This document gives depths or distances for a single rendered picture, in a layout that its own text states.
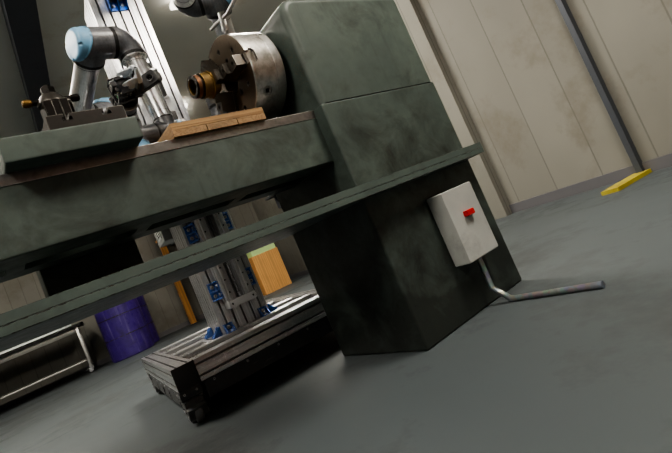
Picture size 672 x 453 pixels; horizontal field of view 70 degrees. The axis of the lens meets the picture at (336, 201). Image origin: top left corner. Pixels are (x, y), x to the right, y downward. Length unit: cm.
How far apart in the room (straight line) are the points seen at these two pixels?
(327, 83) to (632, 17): 251
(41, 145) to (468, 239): 129
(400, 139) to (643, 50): 230
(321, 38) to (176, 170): 71
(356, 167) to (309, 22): 53
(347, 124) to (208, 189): 53
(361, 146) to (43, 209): 94
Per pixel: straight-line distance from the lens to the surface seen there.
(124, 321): 768
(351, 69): 176
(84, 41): 196
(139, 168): 133
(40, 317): 109
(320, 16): 181
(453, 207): 172
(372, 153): 164
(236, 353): 205
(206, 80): 166
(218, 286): 233
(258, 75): 162
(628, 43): 379
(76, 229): 126
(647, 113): 380
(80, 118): 132
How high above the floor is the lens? 46
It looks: 4 degrees up
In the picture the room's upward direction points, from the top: 23 degrees counter-clockwise
